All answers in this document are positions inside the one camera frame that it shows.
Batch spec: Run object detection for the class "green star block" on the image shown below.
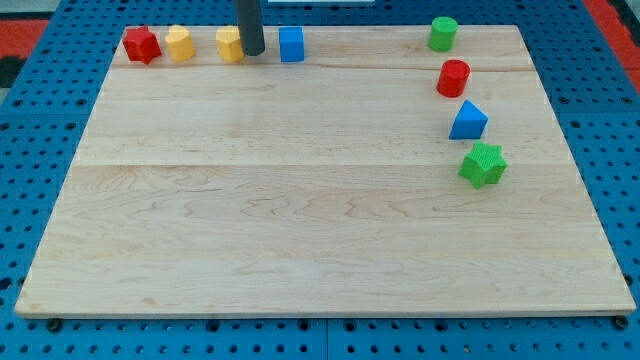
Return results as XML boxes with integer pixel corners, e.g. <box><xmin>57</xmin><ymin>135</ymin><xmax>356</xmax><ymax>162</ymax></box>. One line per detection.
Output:
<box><xmin>458</xmin><ymin>141</ymin><xmax>508</xmax><ymax>189</ymax></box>

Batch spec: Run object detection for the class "red cylinder block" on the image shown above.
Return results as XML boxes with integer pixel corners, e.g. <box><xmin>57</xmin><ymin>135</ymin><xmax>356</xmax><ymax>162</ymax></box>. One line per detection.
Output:
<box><xmin>436</xmin><ymin>59</ymin><xmax>471</xmax><ymax>98</ymax></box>

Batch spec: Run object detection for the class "blue triangle block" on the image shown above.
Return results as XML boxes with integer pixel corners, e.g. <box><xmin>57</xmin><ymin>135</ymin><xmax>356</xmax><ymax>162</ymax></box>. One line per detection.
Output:
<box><xmin>449</xmin><ymin>100</ymin><xmax>489</xmax><ymax>140</ymax></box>

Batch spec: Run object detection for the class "green cylinder block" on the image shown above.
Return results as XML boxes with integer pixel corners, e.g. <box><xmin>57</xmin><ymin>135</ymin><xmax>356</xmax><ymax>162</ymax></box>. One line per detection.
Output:
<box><xmin>427</xmin><ymin>16</ymin><xmax>458</xmax><ymax>52</ymax></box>

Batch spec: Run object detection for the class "red star block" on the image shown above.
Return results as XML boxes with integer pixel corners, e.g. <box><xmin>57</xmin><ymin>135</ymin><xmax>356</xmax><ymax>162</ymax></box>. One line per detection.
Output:
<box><xmin>122</xmin><ymin>25</ymin><xmax>162</xmax><ymax>65</ymax></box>

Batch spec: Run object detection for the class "yellow hexagon block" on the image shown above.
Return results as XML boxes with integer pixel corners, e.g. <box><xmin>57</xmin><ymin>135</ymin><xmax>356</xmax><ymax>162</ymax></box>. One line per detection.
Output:
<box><xmin>216</xmin><ymin>26</ymin><xmax>245</xmax><ymax>63</ymax></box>

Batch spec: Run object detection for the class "blue cube block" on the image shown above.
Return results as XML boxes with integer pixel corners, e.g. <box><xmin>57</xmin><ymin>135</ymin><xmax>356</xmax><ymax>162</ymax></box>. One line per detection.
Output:
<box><xmin>278</xmin><ymin>26</ymin><xmax>305</xmax><ymax>63</ymax></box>

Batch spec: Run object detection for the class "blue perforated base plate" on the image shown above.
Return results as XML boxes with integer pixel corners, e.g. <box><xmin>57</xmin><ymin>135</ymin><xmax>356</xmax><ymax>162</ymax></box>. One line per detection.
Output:
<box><xmin>1</xmin><ymin>1</ymin><xmax>639</xmax><ymax>359</ymax></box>

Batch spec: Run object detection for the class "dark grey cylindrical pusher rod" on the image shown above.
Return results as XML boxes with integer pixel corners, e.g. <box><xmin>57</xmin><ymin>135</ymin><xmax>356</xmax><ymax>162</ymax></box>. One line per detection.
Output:
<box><xmin>234</xmin><ymin>0</ymin><xmax>265</xmax><ymax>56</ymax></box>

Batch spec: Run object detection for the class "light wooden board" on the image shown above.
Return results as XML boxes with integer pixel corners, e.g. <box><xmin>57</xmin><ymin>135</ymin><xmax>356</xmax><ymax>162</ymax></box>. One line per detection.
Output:
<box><xmin>15</xmin><ymin>25</ymin><xmax>636</xmax><ymax>319</ymax></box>

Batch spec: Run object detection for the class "yellow heart block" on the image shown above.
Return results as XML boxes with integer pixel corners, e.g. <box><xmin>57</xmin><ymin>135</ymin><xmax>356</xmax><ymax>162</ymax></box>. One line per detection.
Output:
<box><xmin>165</xmin><ymin>25</ymin><xmax>196</xmax><ymax>62</ymax></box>

